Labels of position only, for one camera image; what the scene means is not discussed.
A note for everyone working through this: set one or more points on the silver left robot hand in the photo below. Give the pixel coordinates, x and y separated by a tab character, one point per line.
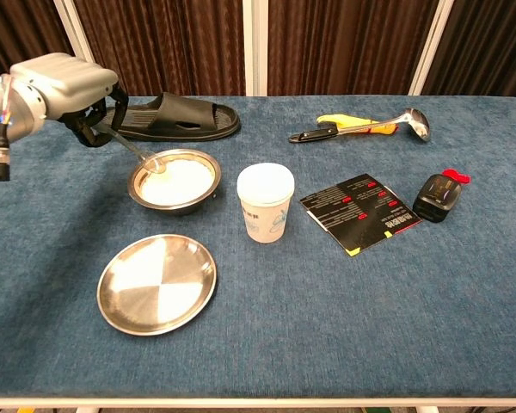
64	79

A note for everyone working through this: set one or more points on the clear plastic spoon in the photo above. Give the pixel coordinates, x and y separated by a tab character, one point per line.
131	147

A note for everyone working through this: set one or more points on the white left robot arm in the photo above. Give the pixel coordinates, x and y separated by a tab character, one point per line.
8	116

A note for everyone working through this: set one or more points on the stainless steel bowl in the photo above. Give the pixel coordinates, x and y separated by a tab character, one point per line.
174	207

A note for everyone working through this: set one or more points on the white paper cup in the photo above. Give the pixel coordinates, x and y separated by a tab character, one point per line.
264	215

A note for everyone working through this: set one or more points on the brown curtain screen panel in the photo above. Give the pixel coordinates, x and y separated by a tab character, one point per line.
348	43
163	43
8	30
486	43

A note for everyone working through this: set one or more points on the black rubber slipper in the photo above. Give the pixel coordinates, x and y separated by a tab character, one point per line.
176	114

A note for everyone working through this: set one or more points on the stainless steel plate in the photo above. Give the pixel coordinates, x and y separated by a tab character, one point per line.
155	286

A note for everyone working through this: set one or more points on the black printed leaflet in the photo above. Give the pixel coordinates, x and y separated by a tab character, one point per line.
361	215

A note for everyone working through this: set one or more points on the stainless steel ladle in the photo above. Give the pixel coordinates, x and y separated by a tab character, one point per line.
418	122

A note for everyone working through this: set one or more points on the blue table cover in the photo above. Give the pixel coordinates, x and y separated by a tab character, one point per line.
327	322

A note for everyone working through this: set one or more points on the black red-capped sauce bottle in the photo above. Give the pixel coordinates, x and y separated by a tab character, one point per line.
436	198

